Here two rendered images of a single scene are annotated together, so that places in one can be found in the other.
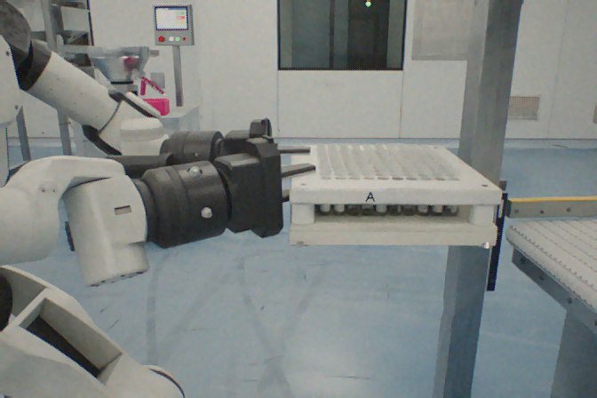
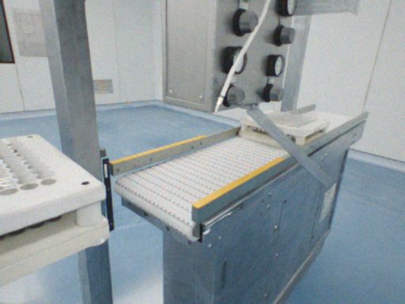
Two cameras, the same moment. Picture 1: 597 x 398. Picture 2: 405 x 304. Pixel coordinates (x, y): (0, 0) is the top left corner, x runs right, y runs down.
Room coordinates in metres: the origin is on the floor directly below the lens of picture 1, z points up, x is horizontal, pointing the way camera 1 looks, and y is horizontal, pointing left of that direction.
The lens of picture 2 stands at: (0.27, -0.12, 1.15)
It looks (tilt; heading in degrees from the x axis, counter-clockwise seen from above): 20 degrees down; 315
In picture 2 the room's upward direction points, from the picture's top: 3 degrees clockwise
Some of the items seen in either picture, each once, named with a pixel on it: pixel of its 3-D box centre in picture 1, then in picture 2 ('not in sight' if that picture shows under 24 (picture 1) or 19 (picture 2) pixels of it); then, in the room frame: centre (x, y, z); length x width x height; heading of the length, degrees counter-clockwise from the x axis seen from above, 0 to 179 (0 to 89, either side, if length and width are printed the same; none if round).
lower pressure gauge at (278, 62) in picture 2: not in sight; (276, 66); (0.54, -0.56, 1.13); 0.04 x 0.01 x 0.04; 94
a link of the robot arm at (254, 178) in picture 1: (226, 195); not in sight; (0.54, 0.08, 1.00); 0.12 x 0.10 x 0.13; 122
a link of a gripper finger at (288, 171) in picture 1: (291, 168); not in sight; (0.60, 0.01, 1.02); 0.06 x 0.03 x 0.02; 122
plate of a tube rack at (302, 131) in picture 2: not in sight; (285, 122); (0.76, -1.04, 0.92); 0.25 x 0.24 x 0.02; 4
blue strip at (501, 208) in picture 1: (497, 243); (108, 196); (0.84, -0.37, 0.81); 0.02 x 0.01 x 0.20; 94
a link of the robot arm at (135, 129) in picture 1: (143, 148); not in sight; (0.78, 0.25, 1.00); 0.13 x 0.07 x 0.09; 19
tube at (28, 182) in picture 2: (438, 200); (34, 209); (0.58, -0.17, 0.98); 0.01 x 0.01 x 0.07
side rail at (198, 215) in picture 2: not in sight; (322, 139); (0.62, -1.06, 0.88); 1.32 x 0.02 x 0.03; 94
